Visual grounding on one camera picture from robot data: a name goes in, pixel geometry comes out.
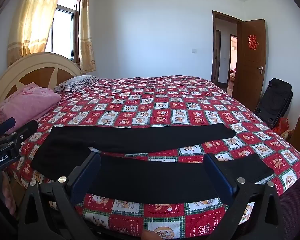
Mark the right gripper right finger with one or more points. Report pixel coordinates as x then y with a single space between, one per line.
254 210

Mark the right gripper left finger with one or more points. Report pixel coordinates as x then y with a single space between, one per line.
48 210

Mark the black pants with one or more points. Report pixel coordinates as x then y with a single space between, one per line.
124 175

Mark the person's left hand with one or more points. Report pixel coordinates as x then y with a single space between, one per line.
8 195

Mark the pink folded blanket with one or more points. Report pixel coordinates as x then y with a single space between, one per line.
29 103

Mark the cream wooden headboard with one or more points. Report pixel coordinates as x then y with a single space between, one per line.
44 69

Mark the striped grey pillow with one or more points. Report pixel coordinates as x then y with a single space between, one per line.
77 83

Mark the red plastic bag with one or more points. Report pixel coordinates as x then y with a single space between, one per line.
281 126

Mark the left yellow curtain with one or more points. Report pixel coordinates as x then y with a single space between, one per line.
30 28

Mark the yellow curtain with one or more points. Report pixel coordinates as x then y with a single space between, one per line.
86 52
30 28

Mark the right yellow curtain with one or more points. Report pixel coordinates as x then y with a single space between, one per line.
86 52

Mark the black folding chair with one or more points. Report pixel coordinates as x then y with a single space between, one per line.
274 102

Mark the brown wooden door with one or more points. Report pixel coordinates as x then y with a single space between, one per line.
250 64

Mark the red patchwork cartoon bedspread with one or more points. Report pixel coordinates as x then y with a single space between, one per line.
167 101

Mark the red double happiness decoration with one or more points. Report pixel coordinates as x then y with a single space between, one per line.
252 42

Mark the window with brown frame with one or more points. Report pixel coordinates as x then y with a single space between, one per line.
63 35

